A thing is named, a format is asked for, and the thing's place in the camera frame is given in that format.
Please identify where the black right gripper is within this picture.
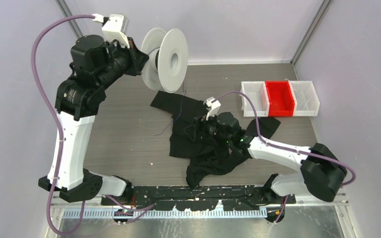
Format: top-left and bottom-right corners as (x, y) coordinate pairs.
(185, 108), (232, 144)

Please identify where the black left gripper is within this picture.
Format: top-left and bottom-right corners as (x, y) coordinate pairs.
(97, 35), (148, 90)

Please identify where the white perforated cable spool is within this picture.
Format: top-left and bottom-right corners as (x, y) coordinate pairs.
(141, 27), (189, 93)

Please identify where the thin purple wire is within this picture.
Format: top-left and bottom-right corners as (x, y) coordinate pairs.
(153, 82), (188, 137)

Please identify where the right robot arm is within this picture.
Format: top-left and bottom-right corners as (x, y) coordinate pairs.
(183, 112), (347, 204)

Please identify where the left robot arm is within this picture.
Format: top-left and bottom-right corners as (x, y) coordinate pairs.
(38, 35), (149, 205)

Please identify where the black cloth garment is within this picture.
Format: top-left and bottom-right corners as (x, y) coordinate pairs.
(150, 91), (281, 188)

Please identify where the white plastic bin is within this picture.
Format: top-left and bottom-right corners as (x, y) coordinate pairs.
(241, 81), (270, 118)

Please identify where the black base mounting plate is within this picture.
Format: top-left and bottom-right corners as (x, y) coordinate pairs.
(101, 185), (284, 211)

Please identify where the red plastic bin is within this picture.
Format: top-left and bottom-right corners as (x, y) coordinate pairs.
(266, 81), (295, 117)

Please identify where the clear plastic bin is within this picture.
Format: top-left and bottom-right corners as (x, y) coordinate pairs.
(289, 81), (320, 117)

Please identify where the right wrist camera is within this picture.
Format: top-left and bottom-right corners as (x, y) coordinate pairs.
(205, 97), (221, 120)

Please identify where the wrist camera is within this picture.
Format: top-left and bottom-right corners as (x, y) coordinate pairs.
(205, 97), (221, 120)
(92, 13), (130, 49)

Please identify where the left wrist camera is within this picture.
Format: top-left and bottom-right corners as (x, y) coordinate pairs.
(92, 13), (130, 49)

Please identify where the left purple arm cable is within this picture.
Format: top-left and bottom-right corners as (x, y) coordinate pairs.
(30, 14), (155, 237)

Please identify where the aluminium frame rail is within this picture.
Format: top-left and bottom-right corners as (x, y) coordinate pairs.
(50, 185), (349, 222)

